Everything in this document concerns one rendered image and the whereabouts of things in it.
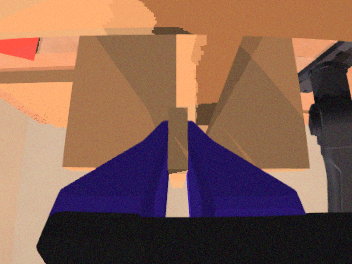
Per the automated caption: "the tan square flat board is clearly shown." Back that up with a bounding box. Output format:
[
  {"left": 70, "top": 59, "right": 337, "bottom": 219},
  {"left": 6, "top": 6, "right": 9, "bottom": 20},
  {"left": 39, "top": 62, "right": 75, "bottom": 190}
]
[{"left": 0, "top": 69, "right": 74, "bottom": 127}]

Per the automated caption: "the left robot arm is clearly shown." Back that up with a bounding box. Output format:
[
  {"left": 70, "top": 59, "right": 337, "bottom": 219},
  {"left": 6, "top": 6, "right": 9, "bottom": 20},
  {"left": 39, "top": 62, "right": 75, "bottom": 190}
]
[{"left": 298, "top": 41, "right": 352, "bottom": 213}]

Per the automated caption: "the tan wooden board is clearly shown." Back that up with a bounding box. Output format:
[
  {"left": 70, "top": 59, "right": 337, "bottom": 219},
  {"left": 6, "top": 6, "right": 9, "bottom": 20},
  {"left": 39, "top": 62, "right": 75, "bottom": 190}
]
[
  {"left": 62, "top": 35, "right": 310, "bottom": 172},
  {"left": 0, "top": 0, "right": 352, "bottom": 42}
]

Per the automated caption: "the red flat block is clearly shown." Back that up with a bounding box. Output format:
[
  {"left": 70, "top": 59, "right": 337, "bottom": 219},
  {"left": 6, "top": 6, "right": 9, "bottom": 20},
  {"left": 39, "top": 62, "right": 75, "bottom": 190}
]
[{"left": 0, "top": 37, "right": 39, "bottom": 60}]

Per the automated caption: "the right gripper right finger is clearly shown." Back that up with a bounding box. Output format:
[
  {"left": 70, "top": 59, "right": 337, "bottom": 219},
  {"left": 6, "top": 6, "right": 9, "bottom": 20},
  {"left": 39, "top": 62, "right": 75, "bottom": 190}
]
[{"left": 186, "top": 121, "right": 306, "bottom": 217}]

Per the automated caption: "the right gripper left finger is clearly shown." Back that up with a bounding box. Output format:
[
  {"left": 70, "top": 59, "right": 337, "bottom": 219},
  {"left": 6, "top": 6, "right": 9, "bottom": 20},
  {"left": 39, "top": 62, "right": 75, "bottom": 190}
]
[{"left": 48, "top": 121, "right": 169, "bottom": 217}]

